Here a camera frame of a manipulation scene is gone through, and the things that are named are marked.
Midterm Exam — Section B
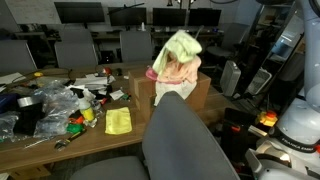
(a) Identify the orange plastic object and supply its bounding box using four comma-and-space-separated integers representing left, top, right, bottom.
68, 114, 84, 126

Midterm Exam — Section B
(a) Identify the white paper stack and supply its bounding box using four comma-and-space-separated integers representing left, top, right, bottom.
73, 74, 109, 91

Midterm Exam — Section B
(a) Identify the cardboard box under table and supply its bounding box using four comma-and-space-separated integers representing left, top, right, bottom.
9, 164, 51, 180

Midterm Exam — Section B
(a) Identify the black box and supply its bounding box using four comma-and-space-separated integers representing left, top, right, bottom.
13, 103, 44, 136

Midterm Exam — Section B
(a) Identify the grey tape roll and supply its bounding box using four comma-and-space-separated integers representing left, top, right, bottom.
16, 95, 43, 108

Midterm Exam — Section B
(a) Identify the large brown cardboard box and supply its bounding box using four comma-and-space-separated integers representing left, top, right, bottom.
128, 68, 212, 124

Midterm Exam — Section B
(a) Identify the yellow cloth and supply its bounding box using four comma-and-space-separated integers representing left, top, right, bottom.
104, 106, 133, 136

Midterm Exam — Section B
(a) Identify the light green towel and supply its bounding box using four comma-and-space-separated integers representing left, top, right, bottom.
151, 29, 203, 76

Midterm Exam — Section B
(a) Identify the large black monitor on stand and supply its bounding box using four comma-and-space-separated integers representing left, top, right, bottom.
54, 1, 106, 29

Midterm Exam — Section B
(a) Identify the pink cloth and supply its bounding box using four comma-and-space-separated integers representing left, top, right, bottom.
145, 65, 160, 83

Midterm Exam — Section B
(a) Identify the black yellow hand tool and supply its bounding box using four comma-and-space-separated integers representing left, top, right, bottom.
54, 128, 88, 151

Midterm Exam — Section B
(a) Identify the blue object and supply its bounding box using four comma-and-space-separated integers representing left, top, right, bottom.
0, 93, 18, 114

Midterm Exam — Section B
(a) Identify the white paper slip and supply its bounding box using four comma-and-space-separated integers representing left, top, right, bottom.
109, 89, 125, 101

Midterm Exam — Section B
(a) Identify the yellow white spray bottle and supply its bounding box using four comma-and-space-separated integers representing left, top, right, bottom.
78, 91, 96, 123

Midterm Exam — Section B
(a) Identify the white air purifier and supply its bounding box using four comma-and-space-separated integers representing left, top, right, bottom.
219, 59, 242, 98

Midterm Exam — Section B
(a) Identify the white basket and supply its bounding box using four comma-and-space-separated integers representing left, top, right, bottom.
244, 67, 273, 96

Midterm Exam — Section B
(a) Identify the white towel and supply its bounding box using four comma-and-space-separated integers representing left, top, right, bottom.
153, 79, 198, 108

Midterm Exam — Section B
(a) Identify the white paper sheet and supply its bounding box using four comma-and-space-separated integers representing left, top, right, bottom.
0, 71, 26, 86

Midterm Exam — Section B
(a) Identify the yellow emergency stop box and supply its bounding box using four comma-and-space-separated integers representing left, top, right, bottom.
258, 109, 278, 128

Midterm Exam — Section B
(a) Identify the small clear plastic bag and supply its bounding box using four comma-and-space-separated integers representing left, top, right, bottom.
0, 111, 21, 141

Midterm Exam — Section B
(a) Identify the grey swivel office chair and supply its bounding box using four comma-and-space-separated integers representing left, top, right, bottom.
69, 91, 241, 180

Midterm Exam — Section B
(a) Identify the green plastic object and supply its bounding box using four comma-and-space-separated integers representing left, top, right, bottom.
66, 123, 84, 134

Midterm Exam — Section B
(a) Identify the metal storage shelf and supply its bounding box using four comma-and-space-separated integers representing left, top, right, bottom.
246, 0, 304, 101

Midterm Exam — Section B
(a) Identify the peach cloth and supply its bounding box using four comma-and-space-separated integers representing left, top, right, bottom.
156, 54, 203, 84

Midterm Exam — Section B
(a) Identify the clear plastic bottle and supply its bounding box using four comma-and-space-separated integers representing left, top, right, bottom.
89, 99, 102, 128

